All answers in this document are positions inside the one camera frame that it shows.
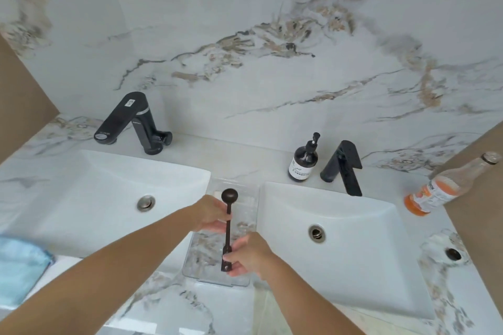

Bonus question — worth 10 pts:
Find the person's left hand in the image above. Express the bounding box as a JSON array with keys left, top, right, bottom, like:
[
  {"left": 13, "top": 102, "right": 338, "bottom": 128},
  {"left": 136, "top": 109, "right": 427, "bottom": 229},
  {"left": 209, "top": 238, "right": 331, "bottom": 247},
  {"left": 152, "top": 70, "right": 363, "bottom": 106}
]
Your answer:
[{"left": 191, "top": 194, "right": 230, "bottom": 234}]

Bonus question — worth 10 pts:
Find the person's right hand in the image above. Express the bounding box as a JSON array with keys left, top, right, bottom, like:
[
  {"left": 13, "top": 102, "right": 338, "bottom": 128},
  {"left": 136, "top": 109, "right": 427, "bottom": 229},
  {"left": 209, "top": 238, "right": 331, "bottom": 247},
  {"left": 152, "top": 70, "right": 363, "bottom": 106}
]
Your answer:
[{"left": 223, "top": 232, "right": 276, "bottom": 280}]

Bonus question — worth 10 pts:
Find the dark long-handled measuring spoon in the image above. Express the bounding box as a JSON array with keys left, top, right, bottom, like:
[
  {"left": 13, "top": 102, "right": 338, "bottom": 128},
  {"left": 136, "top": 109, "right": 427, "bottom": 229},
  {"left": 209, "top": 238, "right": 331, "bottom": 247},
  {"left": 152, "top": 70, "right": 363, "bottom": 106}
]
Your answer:
[{"left": 221, "top": 188, "right": 239, "bottom": 273}]

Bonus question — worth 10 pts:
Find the person's left forearm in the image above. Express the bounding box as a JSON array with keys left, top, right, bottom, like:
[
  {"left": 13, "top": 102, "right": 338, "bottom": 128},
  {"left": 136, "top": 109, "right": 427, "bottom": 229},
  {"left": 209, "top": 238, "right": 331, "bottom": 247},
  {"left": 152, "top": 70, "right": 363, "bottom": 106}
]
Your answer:
[{"left": 0, "top": 205, "right": 202, "bottom": 335}]

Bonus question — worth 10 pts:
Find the person's right forearm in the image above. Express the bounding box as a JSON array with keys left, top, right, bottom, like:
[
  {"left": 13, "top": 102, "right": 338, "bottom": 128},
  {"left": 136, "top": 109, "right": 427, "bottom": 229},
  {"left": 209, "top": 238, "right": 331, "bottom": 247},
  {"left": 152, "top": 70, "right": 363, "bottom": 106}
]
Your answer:
[{"left": 255, "top": 251, "right": 367, "bottom": 335}]

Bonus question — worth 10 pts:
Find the clear plastic tray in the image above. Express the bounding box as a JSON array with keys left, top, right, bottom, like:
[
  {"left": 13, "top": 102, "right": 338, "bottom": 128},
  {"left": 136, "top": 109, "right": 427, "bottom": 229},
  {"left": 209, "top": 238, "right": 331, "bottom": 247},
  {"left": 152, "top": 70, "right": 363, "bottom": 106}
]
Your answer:
[{"left": 182, "top": 178, "right": 261, "bottom": 288}]

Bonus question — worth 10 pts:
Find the dark pump soap bottle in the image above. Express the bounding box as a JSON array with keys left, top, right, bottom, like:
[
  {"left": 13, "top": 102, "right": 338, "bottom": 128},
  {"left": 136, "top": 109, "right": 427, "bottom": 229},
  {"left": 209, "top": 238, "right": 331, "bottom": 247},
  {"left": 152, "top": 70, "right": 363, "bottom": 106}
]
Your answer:
[{"left": 288, "top": 132, "right": 321, "bottom": 183}]

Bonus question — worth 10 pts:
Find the white rectangular sink basin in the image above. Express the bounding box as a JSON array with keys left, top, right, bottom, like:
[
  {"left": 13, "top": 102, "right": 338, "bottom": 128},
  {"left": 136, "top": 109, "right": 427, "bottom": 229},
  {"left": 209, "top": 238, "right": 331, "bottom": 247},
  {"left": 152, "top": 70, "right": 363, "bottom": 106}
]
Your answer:
[
  {"left": 255, "top": 182, "right": 436, "bottom": 320},
  {"left": 24, "top": 149, "right": 212, "bottom": 273}
]

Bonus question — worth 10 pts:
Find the black angular faucet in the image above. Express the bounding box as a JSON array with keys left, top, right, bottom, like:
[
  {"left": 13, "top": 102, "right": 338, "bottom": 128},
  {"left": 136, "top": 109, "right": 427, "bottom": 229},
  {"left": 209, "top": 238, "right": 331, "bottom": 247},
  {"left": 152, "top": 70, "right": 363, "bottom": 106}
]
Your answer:
[{"left": 320, "top": 140, "right": 363, "bottom": 197}]

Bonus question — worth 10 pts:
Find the light blue cloth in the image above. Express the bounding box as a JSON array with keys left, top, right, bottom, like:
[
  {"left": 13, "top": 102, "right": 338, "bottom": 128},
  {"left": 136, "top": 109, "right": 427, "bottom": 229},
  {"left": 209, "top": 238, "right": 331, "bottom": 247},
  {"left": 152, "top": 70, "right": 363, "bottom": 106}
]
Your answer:
[{"left": 0, "top": 236, "right": 55, "bottom": 310}]

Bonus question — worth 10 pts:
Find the glass bottle with orange drink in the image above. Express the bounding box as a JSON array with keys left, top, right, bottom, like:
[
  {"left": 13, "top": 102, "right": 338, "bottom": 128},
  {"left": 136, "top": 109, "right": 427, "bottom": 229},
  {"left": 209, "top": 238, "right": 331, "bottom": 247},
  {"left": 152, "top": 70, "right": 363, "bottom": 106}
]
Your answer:
[{"left": 404, "top": 151, "right": 503, "bottom": 217}]

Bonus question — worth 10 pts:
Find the black faucet with side handle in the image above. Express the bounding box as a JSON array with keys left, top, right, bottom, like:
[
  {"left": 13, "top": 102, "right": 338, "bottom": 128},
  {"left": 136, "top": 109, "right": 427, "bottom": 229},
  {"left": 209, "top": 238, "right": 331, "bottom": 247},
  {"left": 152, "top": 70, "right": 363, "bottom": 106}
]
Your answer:
[{"left": 94, "top": 92, "right": 173, "bottom": 155}]

